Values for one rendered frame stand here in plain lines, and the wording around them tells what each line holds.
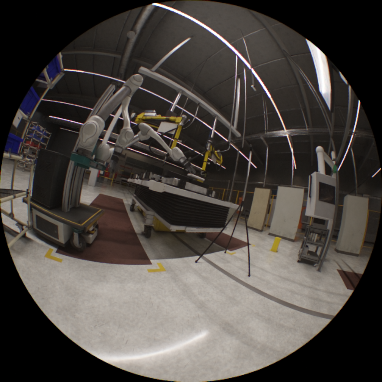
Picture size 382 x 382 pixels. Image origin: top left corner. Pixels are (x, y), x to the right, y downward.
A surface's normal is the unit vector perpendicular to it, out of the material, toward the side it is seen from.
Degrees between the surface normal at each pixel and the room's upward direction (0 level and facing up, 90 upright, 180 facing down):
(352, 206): 90
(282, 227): 90
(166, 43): 176
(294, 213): 90
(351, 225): 90
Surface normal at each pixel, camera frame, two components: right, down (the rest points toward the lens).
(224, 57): -0.30, 0.95
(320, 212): -0.44, -0.23
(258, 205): -0.78, -0.23
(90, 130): 0.70, 0.25
